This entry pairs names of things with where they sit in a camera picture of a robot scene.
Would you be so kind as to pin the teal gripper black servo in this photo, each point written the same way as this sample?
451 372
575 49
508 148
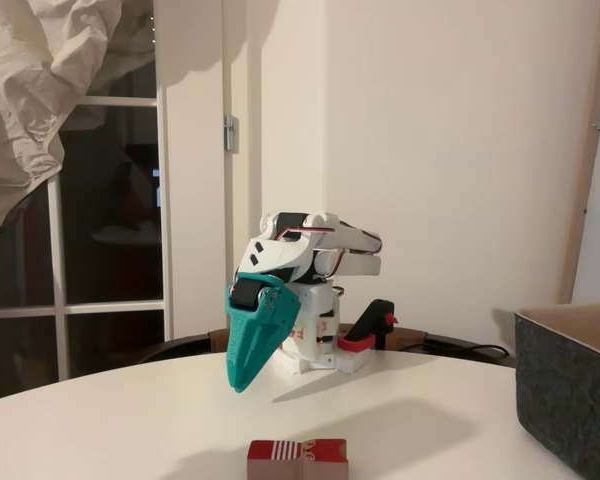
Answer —
252 315

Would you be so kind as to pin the red wooden block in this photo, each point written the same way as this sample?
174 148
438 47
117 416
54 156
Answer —
295 457

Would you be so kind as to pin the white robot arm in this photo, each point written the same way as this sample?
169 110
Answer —
340 250

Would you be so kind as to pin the dark grey felt box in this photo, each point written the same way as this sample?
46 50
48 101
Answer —
565 390

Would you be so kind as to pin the dark brown chair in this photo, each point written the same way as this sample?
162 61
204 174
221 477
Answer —
180 345

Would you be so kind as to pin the black clamp red pad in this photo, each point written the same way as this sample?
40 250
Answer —
372 322

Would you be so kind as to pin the white glazed door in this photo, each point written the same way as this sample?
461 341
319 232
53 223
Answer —
195 200

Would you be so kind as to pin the silver door hinge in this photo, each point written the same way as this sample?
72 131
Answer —
231 132

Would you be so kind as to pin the beige crumpled curtain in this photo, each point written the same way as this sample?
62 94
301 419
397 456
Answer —
30 100

